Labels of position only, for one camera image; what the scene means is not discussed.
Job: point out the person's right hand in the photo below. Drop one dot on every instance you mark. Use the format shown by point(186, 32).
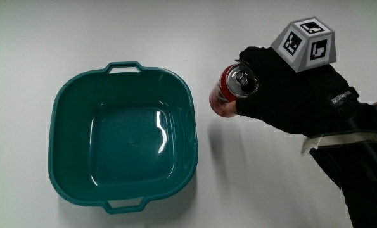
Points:
point(289, 98)

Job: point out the red cola can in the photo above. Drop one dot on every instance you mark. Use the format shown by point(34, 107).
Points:
point(223, 92)

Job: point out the person's right forearm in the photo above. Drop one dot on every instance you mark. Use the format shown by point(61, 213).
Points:
point(362, 171)

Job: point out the white desk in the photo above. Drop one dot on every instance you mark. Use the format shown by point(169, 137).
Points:
point(251, 190)

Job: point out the teal plastic basin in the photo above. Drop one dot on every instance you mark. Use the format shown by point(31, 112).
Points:
point(128, 149)

